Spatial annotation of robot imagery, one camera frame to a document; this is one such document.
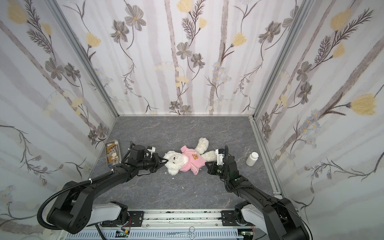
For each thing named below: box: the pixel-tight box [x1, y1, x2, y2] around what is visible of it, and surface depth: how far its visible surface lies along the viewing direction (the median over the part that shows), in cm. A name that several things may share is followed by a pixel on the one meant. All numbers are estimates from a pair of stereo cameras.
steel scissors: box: [167, 226, 196, 240], surface depth 72 cm
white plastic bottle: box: [246, 151, 259, 167], surface depth 90 cm
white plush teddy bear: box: [163, 137, 217, 176], surface depth 85 cm
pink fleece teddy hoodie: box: [179, 145, 207, 175], surface depth 86 cm
